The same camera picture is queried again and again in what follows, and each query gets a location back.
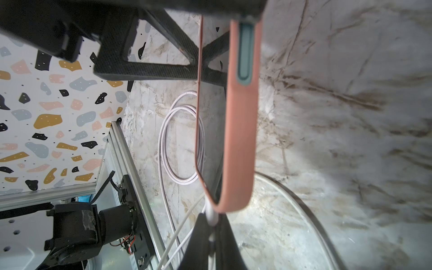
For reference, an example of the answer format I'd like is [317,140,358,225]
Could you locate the white charging cable with plug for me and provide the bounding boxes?
[156,90,220,270]

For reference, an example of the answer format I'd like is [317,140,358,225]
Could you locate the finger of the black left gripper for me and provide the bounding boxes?
[201,30,230,88]

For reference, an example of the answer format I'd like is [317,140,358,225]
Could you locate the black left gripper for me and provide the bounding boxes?
[1,0,267,81]

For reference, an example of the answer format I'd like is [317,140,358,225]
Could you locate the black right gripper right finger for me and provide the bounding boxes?
[215,214,248,270]

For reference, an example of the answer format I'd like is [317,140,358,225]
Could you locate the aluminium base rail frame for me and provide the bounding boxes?
[1,123,164,270]

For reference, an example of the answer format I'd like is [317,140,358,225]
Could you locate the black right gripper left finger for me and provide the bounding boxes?
[178,213,211,270]

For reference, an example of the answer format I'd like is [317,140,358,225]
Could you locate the white power strip cord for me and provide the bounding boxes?
[252,171,348,270]

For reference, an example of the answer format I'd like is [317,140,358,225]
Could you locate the pink case phone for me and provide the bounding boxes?
[195,16,262,213]

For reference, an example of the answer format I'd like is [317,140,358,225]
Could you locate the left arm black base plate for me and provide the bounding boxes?
[118,174,155,270]

